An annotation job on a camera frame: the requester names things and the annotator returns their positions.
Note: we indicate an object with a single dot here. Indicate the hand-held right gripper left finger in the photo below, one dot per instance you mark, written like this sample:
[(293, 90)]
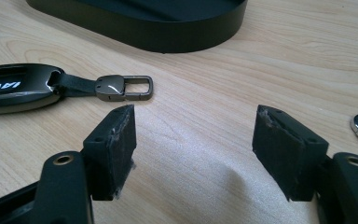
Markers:
[(112, 155)]

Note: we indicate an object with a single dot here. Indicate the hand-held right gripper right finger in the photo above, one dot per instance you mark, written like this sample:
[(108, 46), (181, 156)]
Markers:
[(287, 158)]

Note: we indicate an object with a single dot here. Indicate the black car key fob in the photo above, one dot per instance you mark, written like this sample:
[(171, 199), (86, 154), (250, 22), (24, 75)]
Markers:
[(15, 88)]

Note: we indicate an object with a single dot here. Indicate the black oval tray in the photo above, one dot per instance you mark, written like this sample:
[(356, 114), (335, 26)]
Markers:
[(155, 25)]

